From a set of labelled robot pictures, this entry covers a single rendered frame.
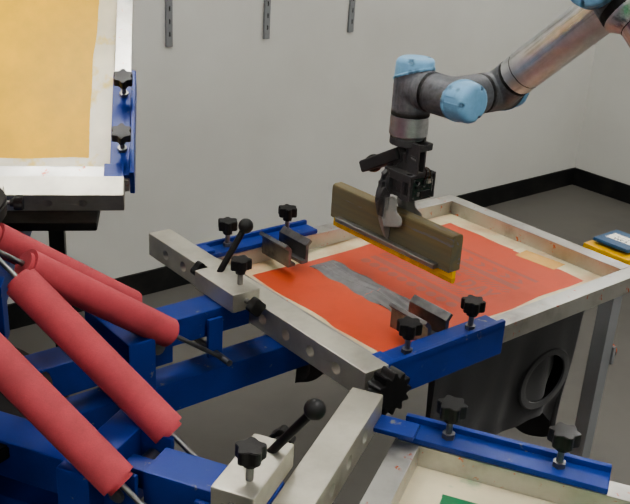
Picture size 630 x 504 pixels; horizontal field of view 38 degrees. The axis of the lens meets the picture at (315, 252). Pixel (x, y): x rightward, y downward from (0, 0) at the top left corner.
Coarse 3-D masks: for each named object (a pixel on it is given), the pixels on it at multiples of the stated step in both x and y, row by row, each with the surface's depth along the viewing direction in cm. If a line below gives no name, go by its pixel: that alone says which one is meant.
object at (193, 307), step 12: (192, 300) 162; (204, 300) 162; (168, 312) 157; (180, 312) 157; (192, 312) 157; (204, 312) 158; (216, 312) 160; (228, 312) 161; (240, 312) 163; (180, 324) 155; (192, 324) 157; (204, 324) 159; (228, 324) 162; (240, 324) 164; (192, 336) 158; (204, 336) 160
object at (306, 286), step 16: (448, 224) 229; (464, 240) 219; (480, 240) 220; (336, 256) 206; (352, 256) 206; (368, 256) 207; (272, 272) 196; (288, 272) 196; (304, 272) 197; (320, 272) 197; (368, 272) 198; (272, 288) 188; (288, 288) 189; (304, 288) 189; (320, 288) 190; (336, 288) 190; (304, 304) 182; (320, 304) 183; (336, 304) 183
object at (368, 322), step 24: (504, 264) 207; (528, 264) 208; (408, 288) 192; (528, 288) 195; (552, 288) 196; (336, 312) 180; (360, 312) 180; (384, 312) 181; (456, 312) 183; (360, 336) 171; (384, 336) 171
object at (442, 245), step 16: (336, 192) 195; (352, 192) 191; (336, 208) 196; (352, 208) 192; (368, 208) 188; (400, 208) 183; (368, 224) 189; (416, 224) 177; (432, 224) 176; (400, 240) 182; (416, 240) 178; (432, 240) 175; (448, 240) 171; (432, 256) 176; (448, 256) 172; (448, 272) 173
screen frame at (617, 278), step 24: (432, 216) 232; (480, 216) 228; (504, 216) 226; (312, 240) 208; (336, 240) 213; (528, 240) 218; (552, 240) 213; (576, 264) 208; (600, 264) 203; (624, 264) 201; (576, 288) 188; (600, 288) 189; (624, 288) 195; (528, 312) 176; (552, 312) 180; (576, 312) 185; (504, 336) 172
